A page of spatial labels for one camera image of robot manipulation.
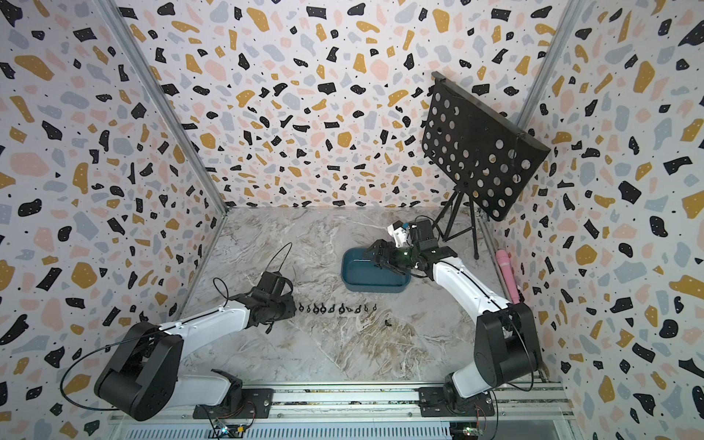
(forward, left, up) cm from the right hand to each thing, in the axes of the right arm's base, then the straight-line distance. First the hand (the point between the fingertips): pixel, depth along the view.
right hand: (372, 259), depth 83 cm
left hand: (-8, +26, -17) cm, 31 cm away
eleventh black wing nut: (-12, -5, -19) cm, 23 cm away
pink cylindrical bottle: (+13, -51, -22) cm, 57 cm away
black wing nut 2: (-8, +5, -19) cm, 21 cm away
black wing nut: (-7, +10, -19) cm, 23 cm away
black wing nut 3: (-7, +2, -19) cm, 20 cm away
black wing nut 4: (-7, -1, -19) cm, 20 cm away
